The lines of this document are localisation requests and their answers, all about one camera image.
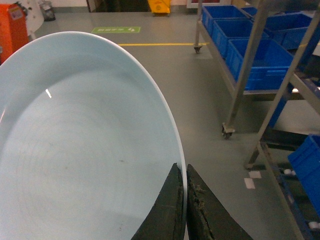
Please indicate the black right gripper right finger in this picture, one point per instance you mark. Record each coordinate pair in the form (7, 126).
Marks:
(206, 217)

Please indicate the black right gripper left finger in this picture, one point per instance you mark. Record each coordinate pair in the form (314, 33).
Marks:
(165, 219)

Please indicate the light blue round plate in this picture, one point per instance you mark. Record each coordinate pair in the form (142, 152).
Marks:
(87, 140)

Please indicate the blue crate on rack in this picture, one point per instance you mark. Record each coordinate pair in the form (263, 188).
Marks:
(270, 64)

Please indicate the orange machine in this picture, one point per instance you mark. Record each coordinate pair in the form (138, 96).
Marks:
(13, 30)

